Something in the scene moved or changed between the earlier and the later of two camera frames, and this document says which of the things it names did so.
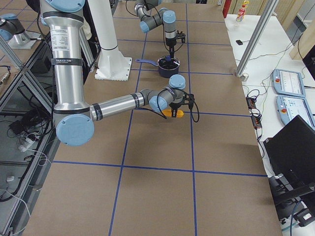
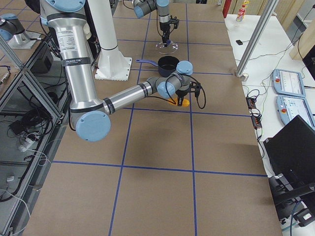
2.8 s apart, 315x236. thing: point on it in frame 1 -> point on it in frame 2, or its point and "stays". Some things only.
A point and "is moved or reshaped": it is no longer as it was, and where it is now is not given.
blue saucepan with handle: [168, 65] stays
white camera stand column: [113, 65] stays
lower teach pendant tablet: [288, 107] stays
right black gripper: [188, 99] -> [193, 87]
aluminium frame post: [267, 11] stays
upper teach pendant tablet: [288, 82] stays
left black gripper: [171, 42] -> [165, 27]
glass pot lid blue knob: [168, 58] -> [171, 48]
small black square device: [239, 42] stays
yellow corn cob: [168, 113] is moved or reshaped
